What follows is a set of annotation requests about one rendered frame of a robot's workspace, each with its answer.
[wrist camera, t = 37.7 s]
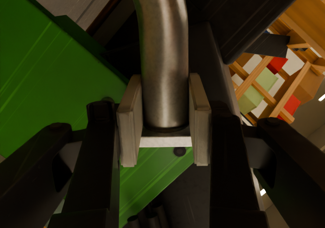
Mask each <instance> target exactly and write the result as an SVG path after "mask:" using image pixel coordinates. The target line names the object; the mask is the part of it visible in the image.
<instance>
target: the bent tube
mask: <svg viewBox="0 0 325 228"><path fill-rule="evenodd" d="M133 3H134V6H135V10H136V14H137V20H138V28H139V44H140V61H141V78H142V95H143V112H144V122H143V128H142V134H141V140H140V146H139V147H187V146H192V141H191V133H190V125H189V59H188V12H187V4H186V0H133Z"/></svg>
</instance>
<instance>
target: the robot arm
mask: <svg viewBox="0 0 325 228"><path fill-rule="evenodd" d="M86 109H87V116H88V124H87V128H86V129H81V130H76V131H72V126H71V125H70V124H68V123H60V122H57V123H52V124H51V125H48V126H46V127H44V128H42V129H41V130H40V131H39V132H38V133H36V134H35V135H34V136H33V137H31V138H30V139H29V140H28V141H27V142H25V143H24V144H23V145H22V146H21V147H19V148H18V149H17V150H16V151H14V152H13V153H12V154H11V155H9V156H8V157H7V158H6V159H5V160H4V161H3V162H1V163H0V228H44V226H45V225H46V223H47V222H48V220H49V219H50V221H49V224H48V227H47V228H119V185H120V162H121V165H123V167H134V165H136V163H137V157H138V152H139V146H140V140H141V134H142V128H143V122H144V112H143V95H142V78H141V75H140V74H133V76H131V78H130V81H129V83H128V85H127V88H126V90H125V92H124V95H123V97H122V99H121V102H120V103H113V102H112V101H107V100H100V101H94V102H91V103H89V104H87V105H86ZM189 125H190V133H191V141H192V150H193V158H194V163H195V164H196V165H197V166H207V165H208V164H210V202H209V228H270V226H269V222H268V218H267V214H266V212H265V211H260V209H259V204H258V199H257V195H256V191H255V186H254V181H253V177H252V172H251V168H253V174H254V175H255V177H256V178H257V180H258V181H259V183H260V184H261V186H262V187H263V189H264V190H265V192H266V193H267V195H268V196H269V198H270V199H271V201H272V202H273V204H274V205H275V207H276V208H277V210H278V211H279V213H280V214H281V216H282V217H283V219H284V220H285V222H286V223H287V225H288V226H289V228H325V153H324V152H323V151H322V150H320V149H319V148H318V147H317V146H315V145H314V144H313V143H312V142H310V141H309V140H308V139H307V138H306V137H304V136H303V135H302V134H301V133H299V132H298V131H297V130H296V129H294V128H293V127H292V126H291V125H289V124H288V123H287V122H285V121H284V120H281V119H278V118H276V117H266V118H261V119H258V121H257V126H256V127H255V126H248V125H244V124H241V121H240V118H239V117H238V116H237V115H234V114H232V113H231V112H230V110H229V108H228V106H227V104H226V103H225V102H223V101H221V100H208V99H207V96H206V93H205V90H204V87H203V84H202V82H201V79H200V76H199V74H197V73H190V74H189ZM119 157H120V162H119ZM210 160H211V161H210ZM65 196H66V198H65V201H64V205H63V207H62V211H61V213H59V214H53V213H54V211H55V210H56V209H57V207H58V206H59V204H60V203H61V201H62V200H63V198H64V197H65Z"/></svg>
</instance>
